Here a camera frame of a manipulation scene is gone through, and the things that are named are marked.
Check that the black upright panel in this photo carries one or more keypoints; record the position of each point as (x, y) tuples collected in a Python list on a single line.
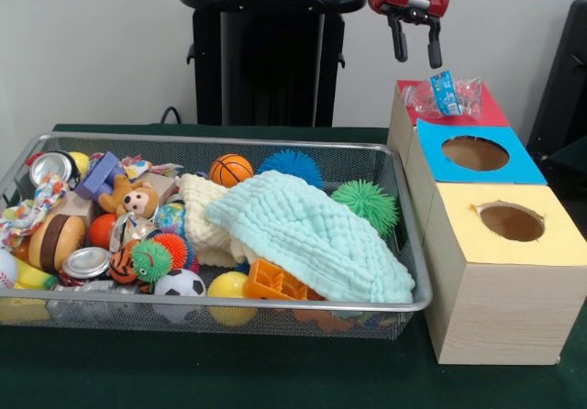
[(564, 83)]

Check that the small soccer ball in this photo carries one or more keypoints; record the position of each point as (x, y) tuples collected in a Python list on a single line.
[(179, 285)]

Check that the yellow plastic ball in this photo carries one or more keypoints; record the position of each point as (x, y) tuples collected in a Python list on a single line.
[(229, 285)]

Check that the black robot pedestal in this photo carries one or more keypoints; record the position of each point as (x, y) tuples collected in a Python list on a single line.
[(275, 60)]

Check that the dark green tablecloth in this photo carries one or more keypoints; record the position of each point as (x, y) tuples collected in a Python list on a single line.
[(229, 372), (573, 170)]

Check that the brown plush monkey toy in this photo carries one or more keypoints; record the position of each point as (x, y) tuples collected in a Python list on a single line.
[(137, 200)]

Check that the orange plastic brick toy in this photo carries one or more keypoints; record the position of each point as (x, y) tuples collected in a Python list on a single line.
[(270, 283)]

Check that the green spiky creature toy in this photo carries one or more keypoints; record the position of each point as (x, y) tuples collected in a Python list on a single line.
[(149, 262)]

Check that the wooden box with three holes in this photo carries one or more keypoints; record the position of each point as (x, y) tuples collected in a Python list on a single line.
[(504, 312)]

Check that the small orange basketball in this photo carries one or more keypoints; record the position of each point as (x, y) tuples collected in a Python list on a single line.
[(231, 168)]

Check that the blue spiky rubber ball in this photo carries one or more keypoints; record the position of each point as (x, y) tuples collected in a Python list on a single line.
[(291, 161)]

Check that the cream waffle cloth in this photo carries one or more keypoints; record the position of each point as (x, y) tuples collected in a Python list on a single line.
[(206, 225)]

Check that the green spiky rubber ball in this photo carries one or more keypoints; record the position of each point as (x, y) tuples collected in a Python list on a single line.
[(364, 200)]

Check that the mint green waffle cloth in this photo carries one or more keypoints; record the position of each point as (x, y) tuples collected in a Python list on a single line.
[(321, 239)]

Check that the crushed clear plastic bottle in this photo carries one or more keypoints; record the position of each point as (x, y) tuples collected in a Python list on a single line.
[(445, 97)]

